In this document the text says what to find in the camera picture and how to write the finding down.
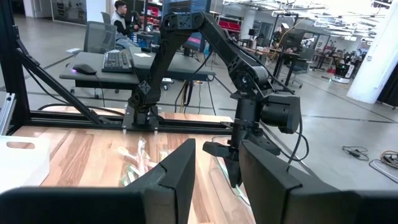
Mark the shelf with red bins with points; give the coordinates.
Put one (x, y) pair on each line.
(154, 12)

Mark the white plastic bin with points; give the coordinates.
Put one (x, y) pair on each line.
(25, 168)

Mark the red toothbrush in wrapper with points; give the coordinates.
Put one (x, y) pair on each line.
(136, 157)

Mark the black keyboard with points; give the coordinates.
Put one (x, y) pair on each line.
(116, 62)

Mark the black computer mouse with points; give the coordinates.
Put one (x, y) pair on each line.
(84, 69)

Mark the background work table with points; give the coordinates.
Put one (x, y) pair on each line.
(280, 54)

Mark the grey office chair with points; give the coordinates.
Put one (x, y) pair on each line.
(99, 37)

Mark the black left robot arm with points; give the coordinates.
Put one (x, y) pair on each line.
(217, 37)

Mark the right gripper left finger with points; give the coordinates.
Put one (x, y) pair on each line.
(171, 193)

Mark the person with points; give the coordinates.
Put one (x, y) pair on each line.
(119, 25)

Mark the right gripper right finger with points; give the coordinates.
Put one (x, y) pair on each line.
(267, 193)

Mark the white paper sheet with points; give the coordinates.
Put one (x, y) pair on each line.
(142, 55)

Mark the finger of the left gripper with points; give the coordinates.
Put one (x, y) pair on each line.
(231, 165)
(238, 171)

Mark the white mobile robot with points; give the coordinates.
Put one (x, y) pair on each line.
(342, 76)

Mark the black aluminium frame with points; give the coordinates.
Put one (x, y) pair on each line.
(9, 62)

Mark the grey desk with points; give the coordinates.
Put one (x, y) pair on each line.
(174, 67)

